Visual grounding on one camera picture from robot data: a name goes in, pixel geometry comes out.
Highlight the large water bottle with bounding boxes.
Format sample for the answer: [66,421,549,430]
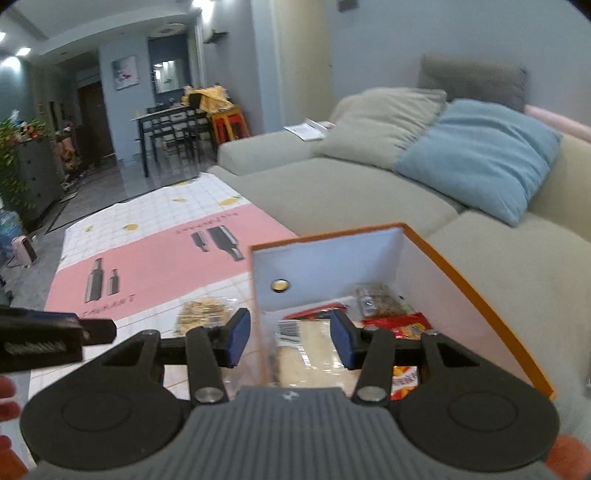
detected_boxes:
[0,210,24,250]

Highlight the clear bread packet with barcode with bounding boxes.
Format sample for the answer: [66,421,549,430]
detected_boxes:
[265,318,370,388]

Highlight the wall mirror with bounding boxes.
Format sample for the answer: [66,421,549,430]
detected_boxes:
[152,60,179,93]

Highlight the light blue cushion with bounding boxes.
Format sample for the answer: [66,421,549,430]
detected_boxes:
[394,99,564,227]

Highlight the white paper leaflets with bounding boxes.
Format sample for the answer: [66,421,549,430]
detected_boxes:
[283,119,335,140]

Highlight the red snack packet cartoon figures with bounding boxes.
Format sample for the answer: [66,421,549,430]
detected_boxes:
[284,302,354,322]

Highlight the green trailing potted plant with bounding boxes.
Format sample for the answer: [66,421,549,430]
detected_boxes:
[0,117,51,213]

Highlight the pink cushion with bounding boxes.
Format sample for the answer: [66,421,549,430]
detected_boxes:
[524,104,591,144]

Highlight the small pink heater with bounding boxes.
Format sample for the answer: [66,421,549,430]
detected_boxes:
[11,235,38,268]

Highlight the red packet of stick snacks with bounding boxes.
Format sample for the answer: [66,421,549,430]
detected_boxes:
[362,311,432,400]

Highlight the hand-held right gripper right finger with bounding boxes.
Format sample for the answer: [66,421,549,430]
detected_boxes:
[329,308,485,407]

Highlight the dark grey cabinet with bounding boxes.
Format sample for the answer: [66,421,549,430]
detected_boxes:
[14,136,64,217]

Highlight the white box with orange rim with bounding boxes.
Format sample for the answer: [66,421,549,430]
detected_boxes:
[249,223,557,402]

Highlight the grey cushion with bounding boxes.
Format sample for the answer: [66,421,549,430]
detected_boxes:
[418,54,527,112]

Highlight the pink and white checked tablecloth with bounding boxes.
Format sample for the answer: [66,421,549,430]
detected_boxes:
[28,173,301,464]

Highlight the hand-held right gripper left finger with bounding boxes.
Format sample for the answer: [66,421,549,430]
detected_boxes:
[99,308,252,407]

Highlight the beige sofa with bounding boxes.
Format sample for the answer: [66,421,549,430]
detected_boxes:
[208,53,591,462]

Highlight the dark wooden door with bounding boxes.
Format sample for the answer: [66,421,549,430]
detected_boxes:
[76,83,115,160]

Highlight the clear packet of brown bars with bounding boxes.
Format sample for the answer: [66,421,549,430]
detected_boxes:
[355,283,409,319]

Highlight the clear bag of peanuts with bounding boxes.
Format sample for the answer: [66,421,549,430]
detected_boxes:
[175,298,241,336]

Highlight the person's left hand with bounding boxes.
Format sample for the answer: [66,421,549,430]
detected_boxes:
[0,376,21,468]

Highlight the orange stool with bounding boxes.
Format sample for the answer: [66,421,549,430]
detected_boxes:
[210,106,250,144]

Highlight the black dining table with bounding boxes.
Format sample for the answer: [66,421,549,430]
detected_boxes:
[130,105,218,178]

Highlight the person's right hand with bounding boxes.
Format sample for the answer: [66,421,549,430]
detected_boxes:
[549,435,591,480]

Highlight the yellow cloth bundle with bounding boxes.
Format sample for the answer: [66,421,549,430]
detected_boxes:
[182,85,232,114]

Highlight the beige cushion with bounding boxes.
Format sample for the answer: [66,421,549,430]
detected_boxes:
[316,88,448,174]

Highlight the framed wall picture with bird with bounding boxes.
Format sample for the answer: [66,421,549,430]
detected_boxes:
[112,55,140,90]

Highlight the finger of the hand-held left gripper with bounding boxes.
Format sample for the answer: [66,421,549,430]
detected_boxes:
[0,308,117,374]

